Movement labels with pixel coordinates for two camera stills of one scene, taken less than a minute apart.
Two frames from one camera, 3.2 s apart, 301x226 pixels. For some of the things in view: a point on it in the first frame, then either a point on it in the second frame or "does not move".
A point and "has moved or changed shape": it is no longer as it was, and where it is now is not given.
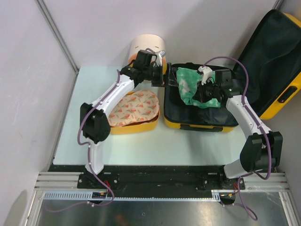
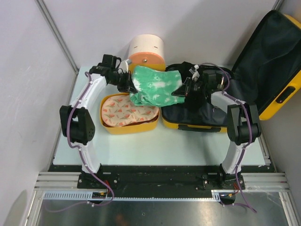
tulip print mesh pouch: (136, 106) does not move
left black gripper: (170, 80) to (128, 85)
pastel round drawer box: (150, 41) does not move
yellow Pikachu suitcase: (267, 73) does not move
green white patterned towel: (187, 79) has moved or changed shape
